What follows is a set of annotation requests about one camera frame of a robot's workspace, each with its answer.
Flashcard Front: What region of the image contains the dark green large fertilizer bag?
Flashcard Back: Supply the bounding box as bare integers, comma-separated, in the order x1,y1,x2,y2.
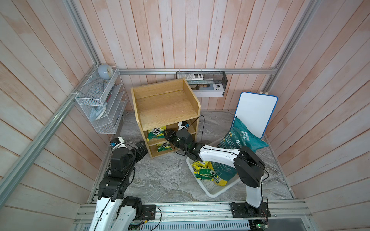
208,131,240,186

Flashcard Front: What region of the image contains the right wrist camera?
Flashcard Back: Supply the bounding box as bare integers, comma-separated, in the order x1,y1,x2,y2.
178,121,189,130

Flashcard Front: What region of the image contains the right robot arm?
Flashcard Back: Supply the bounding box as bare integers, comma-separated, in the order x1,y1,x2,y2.
164,129,271,219

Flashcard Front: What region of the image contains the yellow green bag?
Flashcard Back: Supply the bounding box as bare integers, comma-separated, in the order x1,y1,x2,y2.
194,168,220,182
147,126,166,141
191,161,209,171

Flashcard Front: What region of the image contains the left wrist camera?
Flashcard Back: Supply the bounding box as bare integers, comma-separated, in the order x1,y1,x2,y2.
110,137,124,149

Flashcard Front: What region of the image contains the white wire rack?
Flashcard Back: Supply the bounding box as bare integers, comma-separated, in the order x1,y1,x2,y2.
75,66,128,134

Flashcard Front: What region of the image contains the teal orange fertilizer bag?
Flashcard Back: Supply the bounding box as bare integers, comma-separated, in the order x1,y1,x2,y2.
230,117,268,152

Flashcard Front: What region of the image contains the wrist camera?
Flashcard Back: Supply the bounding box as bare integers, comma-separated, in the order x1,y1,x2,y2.
110,137,124,149
178,121,189,130

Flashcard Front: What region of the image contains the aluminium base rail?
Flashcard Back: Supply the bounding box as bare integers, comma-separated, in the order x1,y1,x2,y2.
72,199,318,231

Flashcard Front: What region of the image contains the small green bag bottom shelf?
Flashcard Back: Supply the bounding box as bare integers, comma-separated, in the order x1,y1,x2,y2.
157,142,172,153

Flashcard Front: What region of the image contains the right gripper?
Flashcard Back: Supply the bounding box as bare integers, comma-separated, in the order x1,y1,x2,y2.
163,129,189,156

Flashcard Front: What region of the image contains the white plastic basket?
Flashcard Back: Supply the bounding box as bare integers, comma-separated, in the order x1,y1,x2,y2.
186,157,241,198

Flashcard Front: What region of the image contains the wooden shelf cabinet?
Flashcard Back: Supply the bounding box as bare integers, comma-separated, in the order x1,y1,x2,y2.
131,79,201,158

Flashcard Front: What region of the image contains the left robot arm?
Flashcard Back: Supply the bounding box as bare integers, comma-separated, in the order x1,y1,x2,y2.
89,137,156,231

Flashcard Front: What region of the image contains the white calculator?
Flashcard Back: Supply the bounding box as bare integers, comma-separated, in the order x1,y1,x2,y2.
185,73,204,81

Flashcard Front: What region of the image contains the white book box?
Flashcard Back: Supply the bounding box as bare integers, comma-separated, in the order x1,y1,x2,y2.
190,84,225,98

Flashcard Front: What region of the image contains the black mesh wall basket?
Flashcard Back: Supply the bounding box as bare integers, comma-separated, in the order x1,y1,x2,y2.
176,71,228,90

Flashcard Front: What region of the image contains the white board blue frame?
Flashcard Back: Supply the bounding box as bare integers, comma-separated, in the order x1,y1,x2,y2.
234,92,278,138

